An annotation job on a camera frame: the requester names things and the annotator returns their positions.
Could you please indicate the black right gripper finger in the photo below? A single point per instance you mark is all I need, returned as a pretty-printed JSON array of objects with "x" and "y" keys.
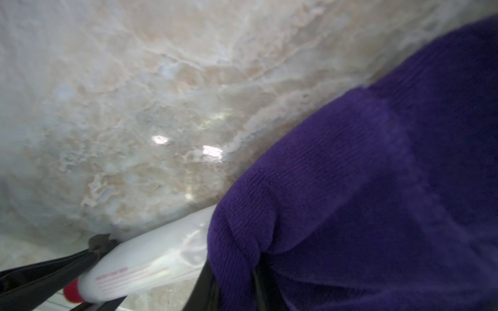
[{"x": 206, "y": 293}]

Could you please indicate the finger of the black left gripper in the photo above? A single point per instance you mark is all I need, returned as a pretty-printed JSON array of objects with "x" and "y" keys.
[
  {"x": 27, "y": 287},
  {"x": 106, "y": 306}
]

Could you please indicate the white tube pink cap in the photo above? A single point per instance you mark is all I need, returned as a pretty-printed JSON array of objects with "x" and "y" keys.
[{"x": 175, "y": 252}]

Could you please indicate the purple cloth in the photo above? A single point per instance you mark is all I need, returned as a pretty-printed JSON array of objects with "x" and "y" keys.
[{"x": 384, "y": 199}]

